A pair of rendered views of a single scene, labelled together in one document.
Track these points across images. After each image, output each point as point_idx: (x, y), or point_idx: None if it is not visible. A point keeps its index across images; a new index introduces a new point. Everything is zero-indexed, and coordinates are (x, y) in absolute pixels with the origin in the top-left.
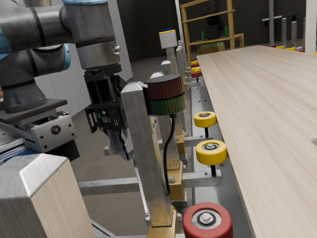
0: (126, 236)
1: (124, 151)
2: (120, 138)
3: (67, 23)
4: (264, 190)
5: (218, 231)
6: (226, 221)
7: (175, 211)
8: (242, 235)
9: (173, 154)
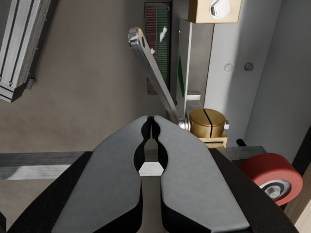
0: (158, 162)
1: (146, 141)
2: (135, 162)
3: None
4: None
5: (278, 204)
6: (293, 195)
7: (227, 140)
8: (270, 0)
9: None
